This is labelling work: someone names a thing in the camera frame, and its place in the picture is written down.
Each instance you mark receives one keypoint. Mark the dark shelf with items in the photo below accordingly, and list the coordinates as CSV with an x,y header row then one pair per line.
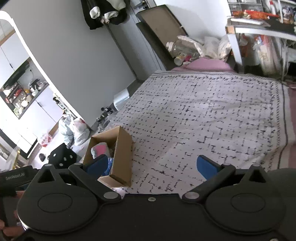
x,y
22,88

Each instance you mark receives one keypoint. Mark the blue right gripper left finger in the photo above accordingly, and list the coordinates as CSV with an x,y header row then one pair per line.
x,y
99,167

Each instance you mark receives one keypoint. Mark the white plastic roll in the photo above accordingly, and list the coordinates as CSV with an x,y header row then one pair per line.
x,y
120,99

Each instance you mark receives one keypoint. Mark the grey elephant plush toy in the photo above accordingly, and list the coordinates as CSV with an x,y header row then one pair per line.
x,y
102,149

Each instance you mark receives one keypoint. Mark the paper cup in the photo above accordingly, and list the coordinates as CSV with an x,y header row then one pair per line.
x,y
179,60

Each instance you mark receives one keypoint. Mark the black and white jacket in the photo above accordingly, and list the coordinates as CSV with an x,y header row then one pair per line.
x,y
99,13

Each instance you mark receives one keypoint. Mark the person's left hand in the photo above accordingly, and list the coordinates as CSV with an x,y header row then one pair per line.
x,y
11,226

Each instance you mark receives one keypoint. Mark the clear plastic bottle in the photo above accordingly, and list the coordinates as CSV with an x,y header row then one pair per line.
x,y
176,48

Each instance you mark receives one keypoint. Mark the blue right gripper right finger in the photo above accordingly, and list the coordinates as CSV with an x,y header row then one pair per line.
x,y
207,167

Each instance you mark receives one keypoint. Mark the white desk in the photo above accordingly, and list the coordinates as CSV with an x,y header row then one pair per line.
x,y
270,27

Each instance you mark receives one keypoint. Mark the white plastic bag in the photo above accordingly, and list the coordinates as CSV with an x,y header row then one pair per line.
x,y
74,131

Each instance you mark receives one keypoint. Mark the patterned white bed cover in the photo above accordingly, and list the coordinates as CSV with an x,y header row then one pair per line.
x,y
174,117

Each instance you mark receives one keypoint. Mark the brown framed board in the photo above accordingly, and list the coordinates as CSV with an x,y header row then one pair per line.
x,y
159,26

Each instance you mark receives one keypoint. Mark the black dice plush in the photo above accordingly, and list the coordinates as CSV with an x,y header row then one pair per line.
x,y
62,157

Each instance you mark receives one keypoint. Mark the pink blanket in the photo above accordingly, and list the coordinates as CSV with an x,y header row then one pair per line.
x,y
206,65

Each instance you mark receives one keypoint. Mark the blue tissue pack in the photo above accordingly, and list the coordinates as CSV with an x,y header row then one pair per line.
x,y
109,166

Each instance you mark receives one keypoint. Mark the cardboard box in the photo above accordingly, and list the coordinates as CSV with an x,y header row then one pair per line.
x,y
121,170

